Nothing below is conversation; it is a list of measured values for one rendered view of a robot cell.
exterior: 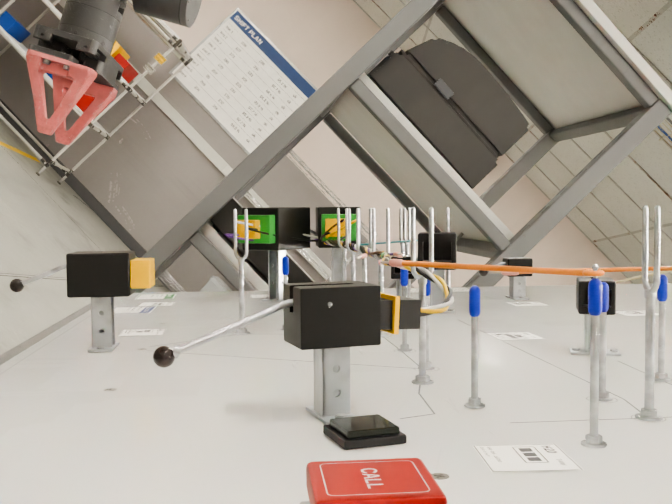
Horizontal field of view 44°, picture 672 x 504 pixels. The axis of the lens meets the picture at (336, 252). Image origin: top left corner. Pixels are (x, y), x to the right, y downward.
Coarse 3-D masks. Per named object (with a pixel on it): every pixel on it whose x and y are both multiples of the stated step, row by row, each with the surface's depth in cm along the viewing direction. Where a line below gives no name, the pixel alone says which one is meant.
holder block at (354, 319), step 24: (288, 288) 56; (312, 288) 53; (336, 288) 54; (360, 288) 55; (288, 312) 56; (312, 312) 53; (336, 312) 54; (360, 312) 55; (288, 336) 56; (312, 336) 54; (336, 336) 54; (360, 336) 55
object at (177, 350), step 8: (280, 304) 55; (288, 304) 55; (328, 304) 54; (264, 312) 54; (272, 312) 55; (240, 320) 54; (248, 320) 54; (256, 320) 54; (224, 328) 54; (232, 328) 54; (208, 336) 53; (216, 336) 53; (184, 344) 53; (192, 344) 53; (200, 344) 53; (176, 352) 52
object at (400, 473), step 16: (320, 464) 35; (336, 464) 35; (352, 464) 35; (368, 464) 35; (384, 464) 35; (400, 464) 35; (416, 464) 35; (320, 480) 33; (336, 480) 33; (352, 480) 33; (368, 480) 33; (384, 480) 33; (400, 480) 33; (416, 480) 33; (432, 480) 32; (320, 496) 31; (336, 496) 31; (352, 496) 31; (368, 496) 31; (384, 496) 31; (400, 496) 31; (416, 496) 31; (432, 496) 31
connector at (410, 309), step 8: (400, 296) 59; (384, 304) 56; (392, 304) 56; (400, 304) 56; (408, 304) 57; (416, 304) 57; (384, 312) 56; (400, 312) 56; (408, 312) 57; (416, 312) 57; (384, 320) 56; (400, 320) 56; (408, 320) 57; (416, 320) 57; (384, 328) 56; (400, 328) 56; (408, 328) 57; (416, 328) 57
